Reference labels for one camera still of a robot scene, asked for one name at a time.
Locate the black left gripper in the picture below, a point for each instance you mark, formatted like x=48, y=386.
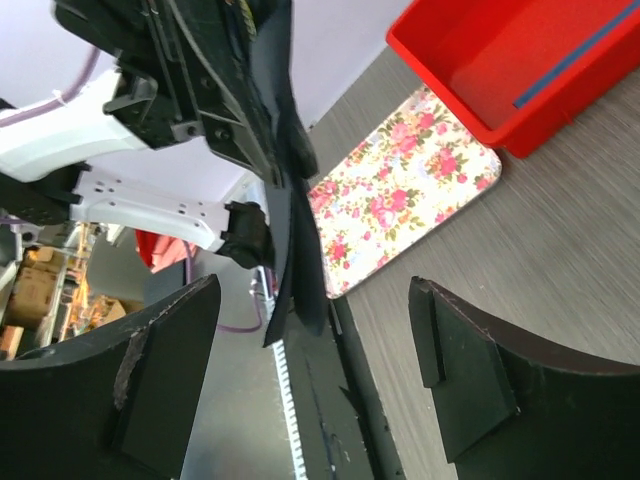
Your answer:
x=217, y=69

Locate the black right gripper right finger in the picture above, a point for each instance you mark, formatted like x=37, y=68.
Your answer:
x=511, y=404

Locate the dark navy paper napkin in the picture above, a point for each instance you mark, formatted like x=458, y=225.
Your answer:
x=298, y=259

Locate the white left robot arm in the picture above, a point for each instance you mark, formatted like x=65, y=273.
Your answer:
x=48, y=177

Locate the white slotted cable duct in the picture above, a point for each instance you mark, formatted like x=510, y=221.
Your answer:
x=289, y=410

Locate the floral rectangular tray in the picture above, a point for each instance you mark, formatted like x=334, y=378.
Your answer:
x=414, y=171

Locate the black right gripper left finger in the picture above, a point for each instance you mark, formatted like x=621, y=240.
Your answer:
x=118, y=402

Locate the red plastic bin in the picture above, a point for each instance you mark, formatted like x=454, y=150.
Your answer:
x=516, y=72

